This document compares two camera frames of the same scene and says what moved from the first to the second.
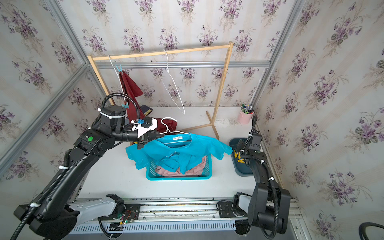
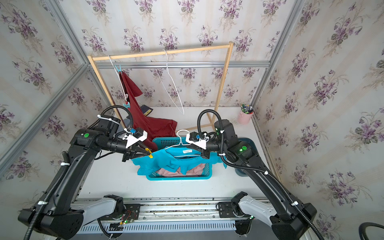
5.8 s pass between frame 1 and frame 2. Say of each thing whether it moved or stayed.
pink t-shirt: stayed
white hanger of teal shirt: moved
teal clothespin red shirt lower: stayed
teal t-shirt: moved
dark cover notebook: stayed
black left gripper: moved
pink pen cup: stayed
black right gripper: moved
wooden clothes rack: stayed
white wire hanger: stayed
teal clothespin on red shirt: stayed
